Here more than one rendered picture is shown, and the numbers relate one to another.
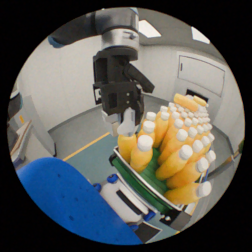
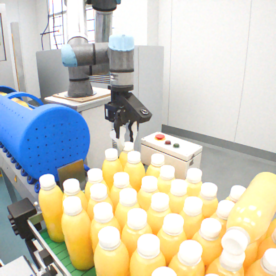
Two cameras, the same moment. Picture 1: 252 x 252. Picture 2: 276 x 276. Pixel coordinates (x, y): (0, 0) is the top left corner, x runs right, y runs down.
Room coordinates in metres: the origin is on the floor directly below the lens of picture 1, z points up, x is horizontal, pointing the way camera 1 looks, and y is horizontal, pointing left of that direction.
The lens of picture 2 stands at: (0.12, -0.67, 1.41)
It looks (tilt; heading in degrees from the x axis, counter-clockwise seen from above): 23 degrees down; 82
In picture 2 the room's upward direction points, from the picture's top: straight up
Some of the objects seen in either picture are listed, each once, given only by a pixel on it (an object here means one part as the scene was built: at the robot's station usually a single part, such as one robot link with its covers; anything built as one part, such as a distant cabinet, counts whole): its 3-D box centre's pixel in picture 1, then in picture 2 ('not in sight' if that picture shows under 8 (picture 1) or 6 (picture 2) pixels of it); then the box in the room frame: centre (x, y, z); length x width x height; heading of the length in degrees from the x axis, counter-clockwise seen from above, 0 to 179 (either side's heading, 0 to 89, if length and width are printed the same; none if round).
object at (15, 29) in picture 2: not in sight; (26, 114); (-0.69, 1.36, 0.85); 0.06 x 0.06 x 1.70; 38
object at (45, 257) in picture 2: not in sight; (48, 263); (-0.06, -0.32, 0.94); 0.03 x 0.02 x 0.08; 128
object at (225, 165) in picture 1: (182, 188); not in sight; (-0.07, -0.54, 0.55); 0.04 x 0.04 x 1.10; 38
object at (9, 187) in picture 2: not in sight; (12, 197); (-0.73, 0.77, 0.31); 0.06 x 0.06 x 0.63; 38
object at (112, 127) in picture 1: (124, 116); (170, 154); (0.33, 0.01, 1.05); 0.20 x 0.10 x 0.10; 128
